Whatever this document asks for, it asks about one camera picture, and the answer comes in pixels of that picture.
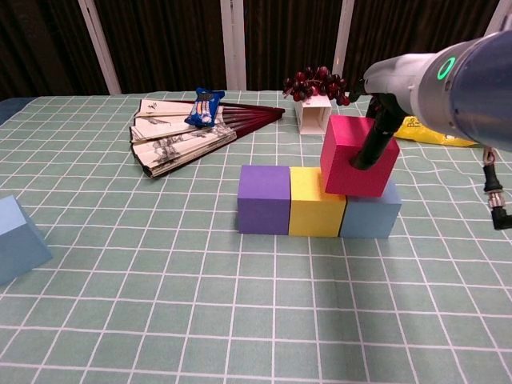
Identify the blue snack packet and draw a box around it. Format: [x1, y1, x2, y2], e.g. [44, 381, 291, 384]
[183, 87, 226, 129]

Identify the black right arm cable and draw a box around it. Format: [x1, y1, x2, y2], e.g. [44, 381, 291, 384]
[482, 147, 512, 231]

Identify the purple foam cube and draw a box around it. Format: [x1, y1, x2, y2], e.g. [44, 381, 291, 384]
[237, 165, 292, 235]

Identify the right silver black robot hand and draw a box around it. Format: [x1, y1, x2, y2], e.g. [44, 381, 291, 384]
[346, 54, 415, 172]

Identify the magenta foam cube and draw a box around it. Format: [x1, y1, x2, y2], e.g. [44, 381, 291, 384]
[319, 114, 401, 198]

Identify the white paper box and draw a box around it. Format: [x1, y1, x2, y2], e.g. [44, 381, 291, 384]
[294, 95, 334, 135]

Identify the white metal frame post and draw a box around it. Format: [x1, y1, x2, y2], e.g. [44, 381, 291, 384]
[78, 0, 122, 96]
[220, 0, 247, 91]
[333, 0, 355, 79]
[486, 0, 512, 38]

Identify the dark pleated curtain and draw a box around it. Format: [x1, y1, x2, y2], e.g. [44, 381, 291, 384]
[0, 0, 512, 101]

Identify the yellow marshmallow bag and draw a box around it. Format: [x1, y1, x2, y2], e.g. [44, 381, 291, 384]
[394, 115, 487, 148]

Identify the painted paper folding fan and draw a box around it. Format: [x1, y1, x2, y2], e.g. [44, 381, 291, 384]
[130, 98, 286, 179]

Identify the dark red grape bunch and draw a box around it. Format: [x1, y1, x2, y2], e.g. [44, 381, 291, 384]
[282, 66, 351, 106]

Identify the yellow foam cube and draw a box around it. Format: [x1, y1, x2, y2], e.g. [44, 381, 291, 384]
[288, 166, 347, 238]

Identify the green checked tablecloth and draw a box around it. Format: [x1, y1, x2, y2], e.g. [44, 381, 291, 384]
[0, 90, 512, 384]

